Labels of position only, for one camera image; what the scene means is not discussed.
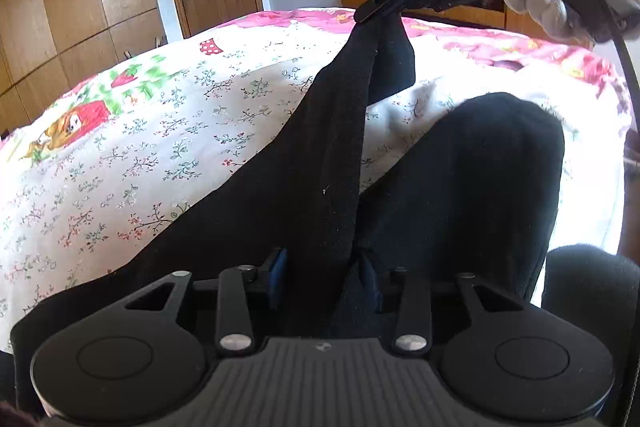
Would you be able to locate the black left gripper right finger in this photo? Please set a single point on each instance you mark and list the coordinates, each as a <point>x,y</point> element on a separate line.
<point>493,351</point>

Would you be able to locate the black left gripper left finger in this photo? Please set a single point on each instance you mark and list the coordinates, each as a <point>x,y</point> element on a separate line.
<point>148,354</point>

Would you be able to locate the black pants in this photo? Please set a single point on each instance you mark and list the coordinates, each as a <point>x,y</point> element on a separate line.
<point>478,192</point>

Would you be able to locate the wooden TV cabinet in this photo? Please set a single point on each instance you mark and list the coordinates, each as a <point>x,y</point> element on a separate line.
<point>473,13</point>

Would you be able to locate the floral bed quilt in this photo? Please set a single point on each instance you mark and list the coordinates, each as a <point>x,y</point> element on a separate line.
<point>120,157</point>

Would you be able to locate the wooden wardrobe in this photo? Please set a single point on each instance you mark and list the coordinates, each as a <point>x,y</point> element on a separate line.
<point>50,46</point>

